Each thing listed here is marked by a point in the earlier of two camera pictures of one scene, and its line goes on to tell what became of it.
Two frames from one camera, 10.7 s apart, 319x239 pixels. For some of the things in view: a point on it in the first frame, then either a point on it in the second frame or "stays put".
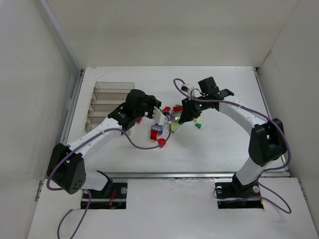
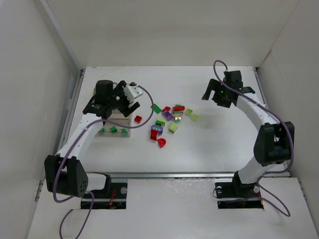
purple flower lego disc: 160,128 stays put
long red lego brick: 178,108 stays put
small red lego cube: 138,120 stays put
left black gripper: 151,109 → 124,105
